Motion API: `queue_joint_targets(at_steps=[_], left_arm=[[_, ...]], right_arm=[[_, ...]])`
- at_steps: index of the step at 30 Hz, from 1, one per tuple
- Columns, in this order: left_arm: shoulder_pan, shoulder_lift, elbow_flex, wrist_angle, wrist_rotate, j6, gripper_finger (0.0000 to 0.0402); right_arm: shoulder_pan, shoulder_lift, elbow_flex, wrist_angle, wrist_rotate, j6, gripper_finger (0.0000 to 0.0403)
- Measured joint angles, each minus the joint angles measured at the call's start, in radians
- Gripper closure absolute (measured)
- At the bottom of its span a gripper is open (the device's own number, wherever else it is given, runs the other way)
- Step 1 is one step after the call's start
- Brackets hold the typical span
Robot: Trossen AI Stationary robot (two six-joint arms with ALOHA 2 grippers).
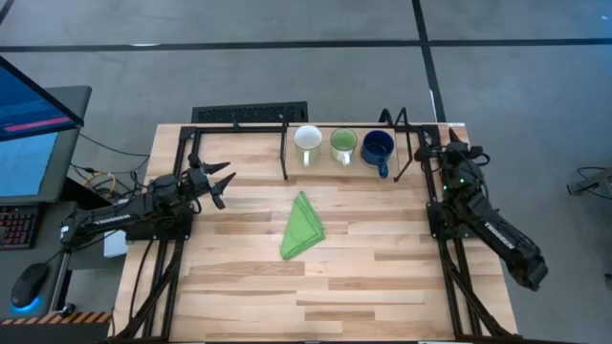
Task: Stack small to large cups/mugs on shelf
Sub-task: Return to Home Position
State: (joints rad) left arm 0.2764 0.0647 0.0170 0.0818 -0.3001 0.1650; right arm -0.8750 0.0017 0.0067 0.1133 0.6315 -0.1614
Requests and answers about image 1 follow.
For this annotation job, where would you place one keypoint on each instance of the dark blue mug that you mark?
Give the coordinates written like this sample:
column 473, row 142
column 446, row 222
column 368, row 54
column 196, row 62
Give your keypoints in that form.
column 377, row 143

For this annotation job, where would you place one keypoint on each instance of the black-framed blue monitor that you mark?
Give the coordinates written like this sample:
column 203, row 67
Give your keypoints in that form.
column 28, row 105

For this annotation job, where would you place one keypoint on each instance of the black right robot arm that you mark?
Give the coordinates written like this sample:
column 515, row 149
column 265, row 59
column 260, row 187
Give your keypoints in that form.
column 502, row 234

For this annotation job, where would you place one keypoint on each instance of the grey desk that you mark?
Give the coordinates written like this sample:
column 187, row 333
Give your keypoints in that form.
column 52, row 267

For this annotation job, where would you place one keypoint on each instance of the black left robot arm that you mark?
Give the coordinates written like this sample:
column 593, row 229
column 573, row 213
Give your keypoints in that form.
column 110, row 220

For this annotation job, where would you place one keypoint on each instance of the backlit black keyboard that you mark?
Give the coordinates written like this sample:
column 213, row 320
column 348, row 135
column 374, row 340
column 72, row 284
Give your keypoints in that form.
column 16, row 228

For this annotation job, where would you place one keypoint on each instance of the wooden shelf with black legs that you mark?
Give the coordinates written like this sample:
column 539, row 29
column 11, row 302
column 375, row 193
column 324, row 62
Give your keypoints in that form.
column 325, row 170

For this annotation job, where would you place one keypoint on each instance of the green-lined ceramic mug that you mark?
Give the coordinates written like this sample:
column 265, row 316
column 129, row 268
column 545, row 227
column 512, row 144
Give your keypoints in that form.
column 343, row 139

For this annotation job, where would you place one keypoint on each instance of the grey-framed monitor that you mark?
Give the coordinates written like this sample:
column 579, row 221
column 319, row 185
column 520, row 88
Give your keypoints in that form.
column 28, row 165

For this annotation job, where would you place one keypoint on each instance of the black metal rig frame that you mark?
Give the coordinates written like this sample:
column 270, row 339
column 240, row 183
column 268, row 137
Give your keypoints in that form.
column 239, row 129

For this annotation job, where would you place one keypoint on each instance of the folded green cloth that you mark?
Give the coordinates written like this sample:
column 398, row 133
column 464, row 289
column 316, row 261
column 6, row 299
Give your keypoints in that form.
column 301, row 229

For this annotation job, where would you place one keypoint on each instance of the white ceramic mug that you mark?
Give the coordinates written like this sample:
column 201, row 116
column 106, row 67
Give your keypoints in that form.
column 307, row 137

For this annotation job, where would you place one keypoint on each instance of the black computer mouse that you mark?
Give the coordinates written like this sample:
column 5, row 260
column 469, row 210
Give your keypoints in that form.
column 29, row 284

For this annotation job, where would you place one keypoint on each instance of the black floor grille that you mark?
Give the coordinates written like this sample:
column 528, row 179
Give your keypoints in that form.
column 248, row 113

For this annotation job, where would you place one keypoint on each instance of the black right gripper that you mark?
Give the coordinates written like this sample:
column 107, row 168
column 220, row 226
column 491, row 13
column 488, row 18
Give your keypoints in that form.
column 461, row 155

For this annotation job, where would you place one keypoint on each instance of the white box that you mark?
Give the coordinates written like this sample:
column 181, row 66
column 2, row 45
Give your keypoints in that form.
column 115, row 243

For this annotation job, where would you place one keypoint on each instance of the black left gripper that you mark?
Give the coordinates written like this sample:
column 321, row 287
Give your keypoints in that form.
column 196, row 181

